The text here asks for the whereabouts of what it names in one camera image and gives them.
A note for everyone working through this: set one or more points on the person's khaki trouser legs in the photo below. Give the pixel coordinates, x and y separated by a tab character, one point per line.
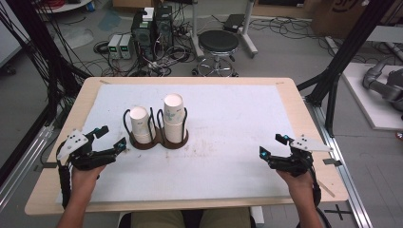
149	219

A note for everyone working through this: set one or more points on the black computer tower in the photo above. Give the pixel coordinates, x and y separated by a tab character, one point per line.
143	38
163	28

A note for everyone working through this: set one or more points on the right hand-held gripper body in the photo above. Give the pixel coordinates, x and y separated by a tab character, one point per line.
299	163

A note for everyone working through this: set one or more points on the flat black box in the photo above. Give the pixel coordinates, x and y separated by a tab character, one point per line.
234	22

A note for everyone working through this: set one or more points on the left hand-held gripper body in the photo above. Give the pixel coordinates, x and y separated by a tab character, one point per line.
79	160

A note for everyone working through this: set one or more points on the white metal stand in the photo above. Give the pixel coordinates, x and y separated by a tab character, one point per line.
248	38

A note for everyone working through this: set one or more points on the blue tape roll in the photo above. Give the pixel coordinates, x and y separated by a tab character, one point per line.
91	7

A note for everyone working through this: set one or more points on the open cardboard box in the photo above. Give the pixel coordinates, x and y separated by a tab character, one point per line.
133	3

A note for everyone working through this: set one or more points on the black metal frame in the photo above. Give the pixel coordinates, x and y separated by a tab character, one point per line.
41	57
351	41

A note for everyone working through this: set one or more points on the white round table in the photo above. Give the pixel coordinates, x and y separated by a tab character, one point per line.
66	6

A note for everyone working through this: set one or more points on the grey power supply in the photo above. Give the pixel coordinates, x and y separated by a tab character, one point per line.
125	47
114	47

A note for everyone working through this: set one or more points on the thin wooden stick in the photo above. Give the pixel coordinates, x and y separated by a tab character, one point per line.
326	188

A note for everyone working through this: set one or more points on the grey tape piece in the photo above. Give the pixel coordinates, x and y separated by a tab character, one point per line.
49	165
332	161

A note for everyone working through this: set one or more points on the short stack of paper cups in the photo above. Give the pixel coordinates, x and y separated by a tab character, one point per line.
141	125

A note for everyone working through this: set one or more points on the black round stool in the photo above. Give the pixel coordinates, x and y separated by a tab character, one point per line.
218	40

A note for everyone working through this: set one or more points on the aluminium rail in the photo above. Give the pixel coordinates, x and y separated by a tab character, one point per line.
345	177
22	167

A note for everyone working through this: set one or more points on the tall stack of paper cups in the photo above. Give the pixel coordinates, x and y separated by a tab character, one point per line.
173	123

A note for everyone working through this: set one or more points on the white floor board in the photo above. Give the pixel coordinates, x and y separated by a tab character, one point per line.
367	101

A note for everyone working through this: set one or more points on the white table mat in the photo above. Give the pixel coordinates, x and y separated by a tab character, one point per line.
221	126

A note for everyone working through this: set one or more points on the small white box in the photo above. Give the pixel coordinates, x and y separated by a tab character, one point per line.
148	14

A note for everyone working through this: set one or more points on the person's left hand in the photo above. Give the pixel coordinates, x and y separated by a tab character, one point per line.
83	180

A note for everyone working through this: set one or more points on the person's right hand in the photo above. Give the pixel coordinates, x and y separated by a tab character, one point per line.
301	186

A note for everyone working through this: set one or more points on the large printed cardboard box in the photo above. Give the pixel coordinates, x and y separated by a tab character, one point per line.
335	19

